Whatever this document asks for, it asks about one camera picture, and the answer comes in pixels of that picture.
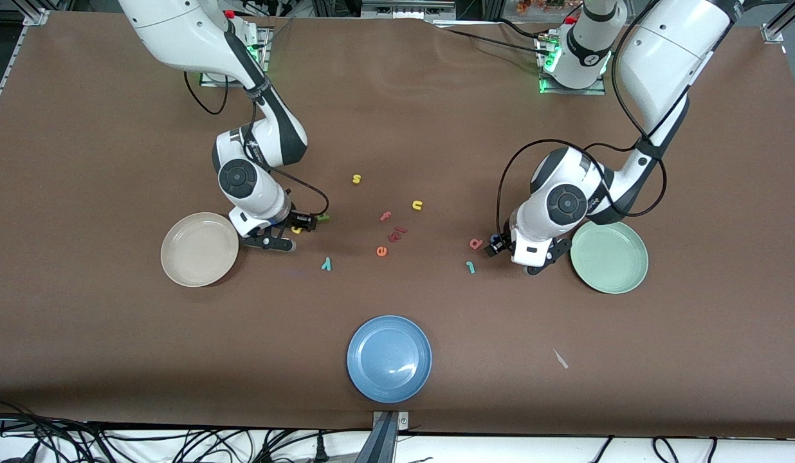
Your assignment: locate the beige plate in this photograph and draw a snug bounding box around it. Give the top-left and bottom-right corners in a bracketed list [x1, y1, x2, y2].
[160, 212, 240, 287]

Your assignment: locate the green plate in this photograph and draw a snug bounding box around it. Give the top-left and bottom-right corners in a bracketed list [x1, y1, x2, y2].
[569, 221, 650, 295]

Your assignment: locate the brown table cover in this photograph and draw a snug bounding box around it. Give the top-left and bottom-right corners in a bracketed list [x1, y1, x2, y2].
[0, 12, 795, 438]

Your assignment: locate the blue plate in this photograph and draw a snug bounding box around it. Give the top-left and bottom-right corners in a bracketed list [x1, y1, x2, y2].
[346, 314, 433, 404]

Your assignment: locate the grey metal box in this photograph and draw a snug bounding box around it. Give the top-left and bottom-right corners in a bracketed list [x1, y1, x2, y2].
[361, 0, 457, 19]

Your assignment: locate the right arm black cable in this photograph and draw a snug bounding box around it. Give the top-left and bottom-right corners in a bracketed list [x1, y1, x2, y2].
[182, 68, 331, 219]

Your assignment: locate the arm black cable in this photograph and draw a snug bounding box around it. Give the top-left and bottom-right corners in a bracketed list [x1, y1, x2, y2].
[182, 68, 331, 219]
[497, 0, 668, 242]

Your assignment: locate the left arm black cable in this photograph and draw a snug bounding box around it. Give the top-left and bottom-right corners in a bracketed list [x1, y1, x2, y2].
[497, 0, 668, 242]

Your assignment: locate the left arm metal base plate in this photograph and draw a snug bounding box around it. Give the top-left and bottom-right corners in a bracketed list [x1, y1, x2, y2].
[538, 35, 607, 96]

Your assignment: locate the black cable on table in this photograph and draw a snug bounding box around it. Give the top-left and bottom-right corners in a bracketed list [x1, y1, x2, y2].
[444, 27, 549, 53]
[494, 18, 546, 39]

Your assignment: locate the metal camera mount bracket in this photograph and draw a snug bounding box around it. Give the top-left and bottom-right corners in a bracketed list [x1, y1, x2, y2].
[370, 410, 411, 463]

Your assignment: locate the aluminium frame corner post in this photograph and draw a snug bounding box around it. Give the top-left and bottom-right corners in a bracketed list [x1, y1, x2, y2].
[761, 0, 795, 44]
[12, 0, 51, 26]

